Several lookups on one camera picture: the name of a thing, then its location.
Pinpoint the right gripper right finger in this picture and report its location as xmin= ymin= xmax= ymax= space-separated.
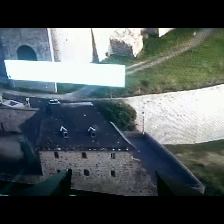
xmin=154 ymin=169 xmax=205 ymax=197

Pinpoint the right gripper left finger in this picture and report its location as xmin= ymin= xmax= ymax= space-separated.
xmin=22 ymin=168 xmax=73 ymax=197

